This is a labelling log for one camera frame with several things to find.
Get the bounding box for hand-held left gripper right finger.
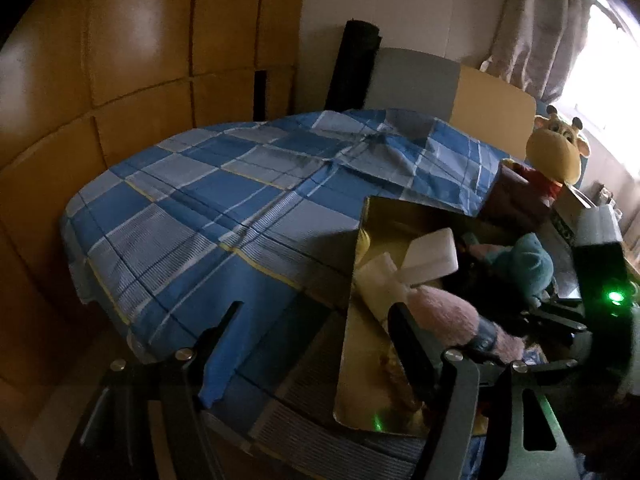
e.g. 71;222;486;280
387;302;576;480

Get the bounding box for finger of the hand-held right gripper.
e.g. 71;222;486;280
520;302;590;351

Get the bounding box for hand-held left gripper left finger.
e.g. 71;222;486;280
55;301;246;480

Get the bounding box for gold cardboard box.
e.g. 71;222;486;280
332;162;586;434

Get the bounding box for pink plush roll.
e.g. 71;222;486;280
407;285;526;366

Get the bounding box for blue rabbit plush toy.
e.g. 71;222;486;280
480;232;555;309

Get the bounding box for white foam pad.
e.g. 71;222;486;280
402;227;460;286

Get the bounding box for yellow bear plush toy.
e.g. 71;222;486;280
520;167;564;208

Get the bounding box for yellow giraffe plush toy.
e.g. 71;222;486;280
525;105;592;184

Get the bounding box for window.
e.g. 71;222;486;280
550;0;640;181

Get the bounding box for blue plaid blanket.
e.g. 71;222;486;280
60;107;531;480

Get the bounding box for beige patterned curtain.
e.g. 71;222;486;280
480;0;596;106

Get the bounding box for blue yellow grey headboard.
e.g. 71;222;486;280
362;47;537;136

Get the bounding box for black rolled mat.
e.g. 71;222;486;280
325;20;384;111

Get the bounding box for wooden wardrobe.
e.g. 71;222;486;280
0;0;309;411

